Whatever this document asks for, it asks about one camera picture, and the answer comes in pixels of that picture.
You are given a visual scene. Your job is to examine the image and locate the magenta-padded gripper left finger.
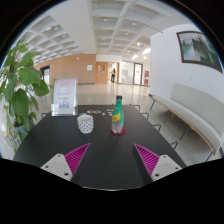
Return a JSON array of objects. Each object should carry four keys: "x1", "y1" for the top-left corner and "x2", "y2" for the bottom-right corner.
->
[{"x1": 40, "y1": 142, "x2": 92, "y2": 183}]

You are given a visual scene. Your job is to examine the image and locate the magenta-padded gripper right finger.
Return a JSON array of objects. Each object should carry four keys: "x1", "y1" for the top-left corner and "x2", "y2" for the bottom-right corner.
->
[{"x1": 131, "y1": 143, "x2": 183, "y2": 186}]

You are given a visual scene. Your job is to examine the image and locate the green drink bottle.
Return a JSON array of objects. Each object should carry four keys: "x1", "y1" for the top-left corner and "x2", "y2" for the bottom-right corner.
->
[{"x1": 110, "y1": 95, "x2": 125, "y2": 135}]

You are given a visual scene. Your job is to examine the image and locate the white dotted cup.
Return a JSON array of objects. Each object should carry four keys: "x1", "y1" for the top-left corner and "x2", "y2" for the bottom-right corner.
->
[{"x1": 76, "y1": 114, "x2": 95, "y2": 135}]

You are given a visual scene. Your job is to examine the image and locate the long white bench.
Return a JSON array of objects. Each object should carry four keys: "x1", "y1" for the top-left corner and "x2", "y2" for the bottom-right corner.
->
[{"x1": 148, "y1": 82, "x2": 224, "y2": 156}]

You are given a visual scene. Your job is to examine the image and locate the clear acrylic sign stand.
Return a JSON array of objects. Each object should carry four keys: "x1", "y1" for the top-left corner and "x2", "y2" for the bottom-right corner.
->
[{"x1": 50, "y1": 77, "x2": 79, "y2": 117}]

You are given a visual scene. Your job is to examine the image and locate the green leafy potted plant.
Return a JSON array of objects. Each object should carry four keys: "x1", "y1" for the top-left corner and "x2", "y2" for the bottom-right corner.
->
[{"x1": 0, "y1": 36, "x2": 50, "y2": 154}]

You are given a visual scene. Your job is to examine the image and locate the person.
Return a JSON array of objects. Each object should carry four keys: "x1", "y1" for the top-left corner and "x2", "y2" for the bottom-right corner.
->
[{"x1": 110, "y1": 68, "x2": 117, "y2": 84}]

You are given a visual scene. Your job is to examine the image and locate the framed landscape painting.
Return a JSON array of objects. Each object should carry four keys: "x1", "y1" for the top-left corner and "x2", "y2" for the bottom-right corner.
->
[{"x1": 176, "y1": 30, "x2": 224, "y2": 74}]

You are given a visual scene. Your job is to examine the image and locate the recessed ceiling lights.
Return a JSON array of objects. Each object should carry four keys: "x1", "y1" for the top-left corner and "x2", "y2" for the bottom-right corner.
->
[{"x1": 33, "y1": 13, "x2": 153, "y2": 61}]

